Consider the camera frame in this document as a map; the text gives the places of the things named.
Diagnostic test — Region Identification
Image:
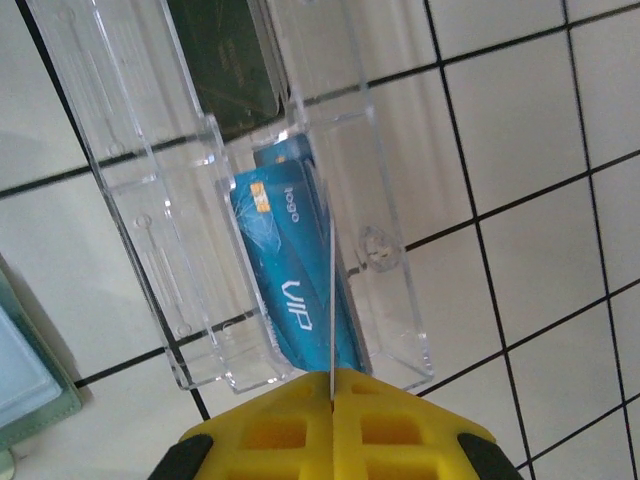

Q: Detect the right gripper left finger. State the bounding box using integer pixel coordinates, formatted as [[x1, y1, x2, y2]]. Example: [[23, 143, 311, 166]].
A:
[[148, 371, 333, 480]]

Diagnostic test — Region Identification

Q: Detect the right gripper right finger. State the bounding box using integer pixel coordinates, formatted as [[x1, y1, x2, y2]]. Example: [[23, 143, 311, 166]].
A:
[[331, 368, 527, 480]]

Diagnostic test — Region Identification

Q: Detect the teal VIP credit card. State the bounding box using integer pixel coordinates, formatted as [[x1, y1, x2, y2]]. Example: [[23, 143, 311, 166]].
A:
[[214, 158, 372, 375]]

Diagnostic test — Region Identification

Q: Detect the clear acrylic card stand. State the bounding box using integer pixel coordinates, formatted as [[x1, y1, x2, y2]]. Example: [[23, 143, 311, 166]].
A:
[[27, 0, 437, 397]]

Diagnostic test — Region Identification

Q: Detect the black credit card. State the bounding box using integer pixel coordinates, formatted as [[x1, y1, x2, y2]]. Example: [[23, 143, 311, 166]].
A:
[[166, 0, 294, 147]]

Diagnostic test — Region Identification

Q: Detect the green card holder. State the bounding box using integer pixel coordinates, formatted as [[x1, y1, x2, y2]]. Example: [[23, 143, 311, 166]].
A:
[[0, 252, 85, 451]]

